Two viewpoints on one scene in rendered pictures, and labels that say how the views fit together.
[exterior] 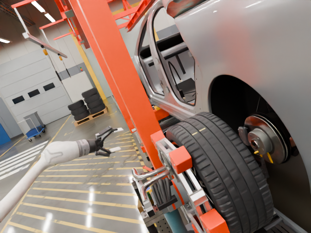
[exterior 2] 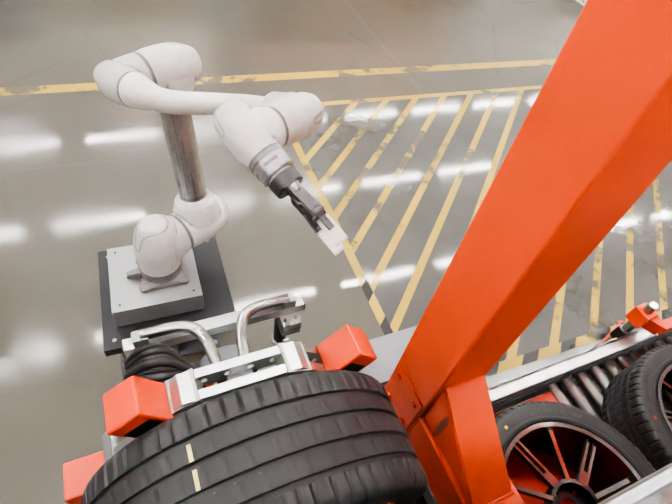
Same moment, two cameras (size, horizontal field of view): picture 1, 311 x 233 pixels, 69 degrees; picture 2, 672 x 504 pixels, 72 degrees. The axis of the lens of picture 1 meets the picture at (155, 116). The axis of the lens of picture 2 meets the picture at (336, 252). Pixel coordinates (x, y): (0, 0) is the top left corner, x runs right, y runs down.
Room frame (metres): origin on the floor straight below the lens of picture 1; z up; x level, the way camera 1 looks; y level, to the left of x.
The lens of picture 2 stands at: (1.04, -0.39, 1.93)
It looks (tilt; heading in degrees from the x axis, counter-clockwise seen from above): 48 degrees down; 67
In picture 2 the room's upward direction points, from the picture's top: 12 degrees clockwise
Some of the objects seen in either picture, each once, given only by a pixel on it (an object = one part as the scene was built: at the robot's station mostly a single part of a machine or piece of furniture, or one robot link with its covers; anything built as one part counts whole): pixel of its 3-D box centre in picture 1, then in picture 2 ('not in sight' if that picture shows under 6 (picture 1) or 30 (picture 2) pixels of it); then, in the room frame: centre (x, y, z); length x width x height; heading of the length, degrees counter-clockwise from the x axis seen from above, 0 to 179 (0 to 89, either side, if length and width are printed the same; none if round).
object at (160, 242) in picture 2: not in sight; (158, 242); (0.85, 0.86, 0.56); 0.18 x 0.16 x 0.22; 36
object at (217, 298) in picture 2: not in sight; (170, 305); (0.84, 0.85, 0.15); 0.50 x 0.50 x 0.30; 7
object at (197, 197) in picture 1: (184, 188); (242, 423); (1.07, 0.01, 0.85); 0.54 x 0.07 x 0.54; 9
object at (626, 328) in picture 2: (149, 159); (618, 336); (2.78, 0.30, 0.30); 0.09 x 0.05 x 0.50; 9
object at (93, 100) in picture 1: (86, 105); not in sight; (9.46, 2.44, 0.55); 1.40 x 0.80 x 1.09; 95
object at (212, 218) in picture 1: (214, 224); (92, 477); (0.76, -0.05, 0.85); 0.09 x 0.08 x 0.07; 9
